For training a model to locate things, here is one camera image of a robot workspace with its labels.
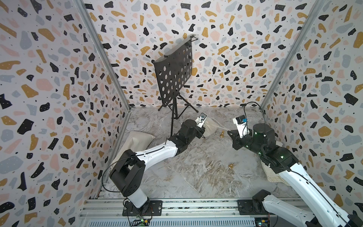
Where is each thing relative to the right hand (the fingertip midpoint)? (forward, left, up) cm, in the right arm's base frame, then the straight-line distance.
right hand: (230, 131), depth 69 cm
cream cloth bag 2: (+7, +55, -21) cm, 59 cm away
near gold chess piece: (-5, -5, -30) cm, 31 cm away
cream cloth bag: (+22, +7, -23) cm, 33 cm away
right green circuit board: (-32, -17, -33) cm, 49 cm away
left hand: (+13, +13, -7) cm, 20 cm away
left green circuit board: (-35, +44, -31) cm, 64 cm away
